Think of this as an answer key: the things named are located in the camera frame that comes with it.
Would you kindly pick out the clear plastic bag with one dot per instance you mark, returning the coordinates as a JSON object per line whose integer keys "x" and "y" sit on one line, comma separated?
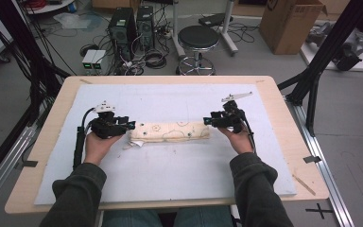
{"x": 72, "y": 20}

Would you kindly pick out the black metal frame stand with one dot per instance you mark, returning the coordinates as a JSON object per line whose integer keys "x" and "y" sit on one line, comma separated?
{"x": 327, "y": 47}

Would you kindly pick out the white foam mat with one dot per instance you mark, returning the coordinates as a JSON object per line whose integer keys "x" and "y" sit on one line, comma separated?
{"x": 170, "y": 173}

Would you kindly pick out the black flat case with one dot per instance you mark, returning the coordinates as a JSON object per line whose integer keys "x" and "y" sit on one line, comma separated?
{"x": 214, "y": 19}

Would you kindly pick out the thin wooden stick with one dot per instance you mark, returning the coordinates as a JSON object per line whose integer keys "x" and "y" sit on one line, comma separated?
{"x": 304, "y": 185}

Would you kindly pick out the person's right hand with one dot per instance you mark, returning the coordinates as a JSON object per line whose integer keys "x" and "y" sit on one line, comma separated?
{"x": 241, "y": 143}

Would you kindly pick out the wooden table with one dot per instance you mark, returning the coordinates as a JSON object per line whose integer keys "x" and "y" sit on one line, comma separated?
{"x": 282, "y": 126}

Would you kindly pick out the black tape strip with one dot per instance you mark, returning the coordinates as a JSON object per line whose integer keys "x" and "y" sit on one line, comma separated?
{"x": 30, "y": 163}
{"x": 312, "y": 159}

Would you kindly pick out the person's left hand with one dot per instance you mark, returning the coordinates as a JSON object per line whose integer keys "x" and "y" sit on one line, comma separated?
{"x": 96, "y": 148}

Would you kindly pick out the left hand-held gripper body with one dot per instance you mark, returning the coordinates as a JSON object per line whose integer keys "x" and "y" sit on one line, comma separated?
{"x": 105, "y": 126}

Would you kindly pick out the white power supply unit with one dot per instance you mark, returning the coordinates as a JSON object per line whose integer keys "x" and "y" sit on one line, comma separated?
{"x": 88, "y": 60}
{"x": 99, "y": 60}

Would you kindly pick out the person's left leg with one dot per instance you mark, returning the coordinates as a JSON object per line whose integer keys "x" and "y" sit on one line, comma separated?
{"x": 132, "y": 219}

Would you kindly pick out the black round stool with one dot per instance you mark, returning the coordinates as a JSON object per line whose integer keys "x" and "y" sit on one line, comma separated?
{"x": 198, "y": 36}

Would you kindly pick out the person's right leg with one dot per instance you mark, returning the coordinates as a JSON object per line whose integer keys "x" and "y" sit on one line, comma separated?
{"x": 203, "y": 217}

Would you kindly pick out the white desk leg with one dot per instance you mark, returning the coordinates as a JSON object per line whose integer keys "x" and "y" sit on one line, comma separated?
{"x": 176, "y": 28}
{"x": 227, "y": 28}

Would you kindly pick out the white round table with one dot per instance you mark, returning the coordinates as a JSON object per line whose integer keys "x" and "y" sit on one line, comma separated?
{"x": 50, "y": 7}

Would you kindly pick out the person's leg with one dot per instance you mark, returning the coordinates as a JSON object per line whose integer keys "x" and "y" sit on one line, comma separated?
{"x": 203, "y": 217}
{"x": 132, "y": 219}

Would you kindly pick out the brown cardboard box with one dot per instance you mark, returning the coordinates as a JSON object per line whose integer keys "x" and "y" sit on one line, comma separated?
{"x": 286, "y": 28}

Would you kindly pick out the slim black computer tower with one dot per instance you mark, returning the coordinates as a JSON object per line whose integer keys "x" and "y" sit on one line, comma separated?
{"x": 145, "y": 25}

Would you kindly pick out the cream towel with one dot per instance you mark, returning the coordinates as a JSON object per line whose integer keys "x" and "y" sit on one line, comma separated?
{"x": 170, "y": 132}

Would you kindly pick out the large black computer tower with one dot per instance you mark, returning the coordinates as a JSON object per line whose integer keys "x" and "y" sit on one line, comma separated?
{"x": 121, "y": 31}

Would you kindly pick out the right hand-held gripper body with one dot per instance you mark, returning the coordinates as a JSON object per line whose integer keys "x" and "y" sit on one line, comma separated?
{"x": 231, "y": 118}

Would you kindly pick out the aluminium rail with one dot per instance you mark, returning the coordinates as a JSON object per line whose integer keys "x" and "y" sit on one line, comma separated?
{"x": 321, "y": 164}
{"x": 6, "y": 164}

